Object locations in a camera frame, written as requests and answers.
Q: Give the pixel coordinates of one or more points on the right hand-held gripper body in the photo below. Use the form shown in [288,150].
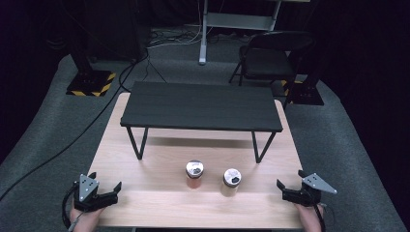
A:
[306,195]

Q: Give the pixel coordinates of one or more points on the red spice jar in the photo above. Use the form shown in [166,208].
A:
[194,175]

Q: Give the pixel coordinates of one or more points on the black shelf with metal legs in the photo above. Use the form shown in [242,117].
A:
[201,104]

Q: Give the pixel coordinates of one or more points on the person's left hand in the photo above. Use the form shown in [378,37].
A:
[85,220]

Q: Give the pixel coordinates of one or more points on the tan spice jar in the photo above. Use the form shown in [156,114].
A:
[231,183]

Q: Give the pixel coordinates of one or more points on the black folding chair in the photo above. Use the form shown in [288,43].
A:
[264,61]

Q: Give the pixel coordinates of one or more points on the white desk frame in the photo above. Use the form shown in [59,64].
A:
[238,21]

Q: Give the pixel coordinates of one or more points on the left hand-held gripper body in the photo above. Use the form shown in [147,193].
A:
[87,196]

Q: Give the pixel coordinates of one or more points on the person's right hand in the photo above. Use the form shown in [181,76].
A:
[307,219]

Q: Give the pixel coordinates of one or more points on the stand with striped base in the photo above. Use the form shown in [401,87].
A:
[92,83]
[304,93]

